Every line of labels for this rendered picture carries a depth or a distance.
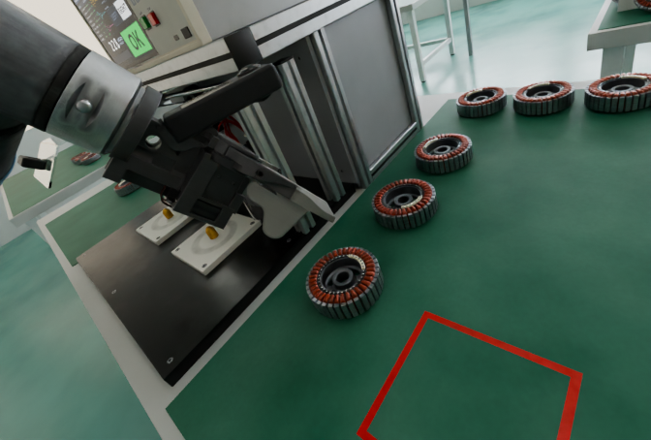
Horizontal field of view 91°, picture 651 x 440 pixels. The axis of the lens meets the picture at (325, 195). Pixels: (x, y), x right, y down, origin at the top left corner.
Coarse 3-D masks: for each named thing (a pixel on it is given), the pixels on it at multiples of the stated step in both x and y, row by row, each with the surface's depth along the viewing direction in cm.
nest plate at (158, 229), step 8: (160, 216) 88; (176, 216) 84; (184, 216) 82; (144, 224) 87; (152, 224) 85; (160, 224) 84; (168, 224) 82; (176, 224) 80; (184, 224) 81; (144, 232) 83; (152, 232) 81; (160, 232) 80; (168, 232) 78; (152, 240) 78; (160, 240) 77
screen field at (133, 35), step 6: (132, 24) 61; (138, 24) 60; (126, 30) 64; (132, 30) 63; (138, 30) 61; (126, 36) 66; (132, 36) 64; (138, 36) 63; (144, 36) 61; (126, 42) 67; (132, 42) 66; (138, 42) 64; (144, 42) 62; (132, 48) 67; (138, 48) 66; (144, 48) 64; (150, 48) 62; (138, 54) 67
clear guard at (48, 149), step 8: (40, 144) 73; (48, 144) 63; (56, 144) 57; (40, 152) 71; (48, 152) 62; (56, 152) 57; (48, 160) 60; (48, 168) 59; (40, 176) 66; (48, 176) 57; (48, 184) 57
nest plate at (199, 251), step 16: (208, 224) 74; (240, 224) 69; (256, 224) 67; (192, 240) 71; (208, 240) 68; (224, 240) 66; (240, 240) 65; (176, 256) 68; (192, 256) 65; (208, 256) 63; (224, 256) 63; (208, 272) 61
